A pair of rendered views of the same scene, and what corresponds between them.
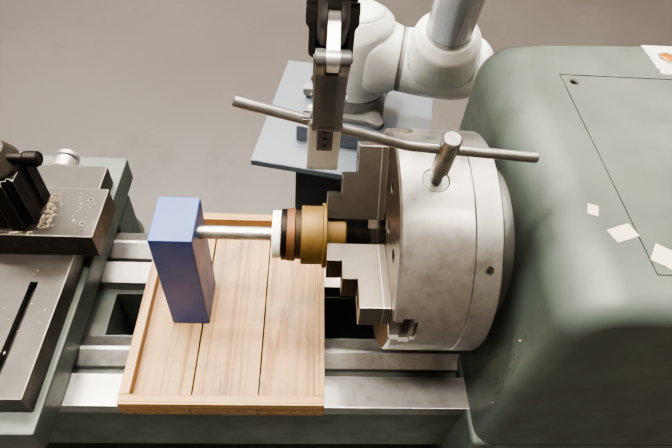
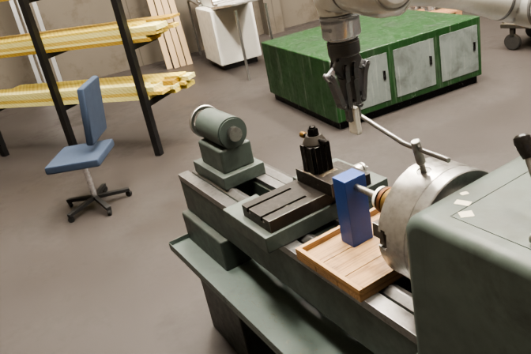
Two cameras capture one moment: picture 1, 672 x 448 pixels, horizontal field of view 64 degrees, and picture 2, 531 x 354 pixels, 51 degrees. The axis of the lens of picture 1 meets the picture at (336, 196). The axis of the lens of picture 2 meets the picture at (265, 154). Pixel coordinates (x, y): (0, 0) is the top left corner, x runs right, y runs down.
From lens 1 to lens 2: 1.12 m
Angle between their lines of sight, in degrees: 59
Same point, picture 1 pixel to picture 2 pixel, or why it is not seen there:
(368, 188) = not seen: hidden behind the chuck
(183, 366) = (329, 254)
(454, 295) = (400, 223)
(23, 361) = (279, 213)
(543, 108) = (517, 162)
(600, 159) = (507, 184)
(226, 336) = (355, 254)
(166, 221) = (344, 175)
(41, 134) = not seen: hidden behind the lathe
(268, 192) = not seen: outside the picture
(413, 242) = (394, 190)
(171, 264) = (339, 195)
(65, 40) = (494, 163)
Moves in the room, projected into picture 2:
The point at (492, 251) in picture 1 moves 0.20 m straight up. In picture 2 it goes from (422, 205) to (415, 123)
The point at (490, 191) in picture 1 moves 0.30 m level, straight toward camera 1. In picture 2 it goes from (441, 182) to (311, 208)
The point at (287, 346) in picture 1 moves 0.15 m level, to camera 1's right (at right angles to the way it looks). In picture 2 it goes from (373, 270) to (408, 296)
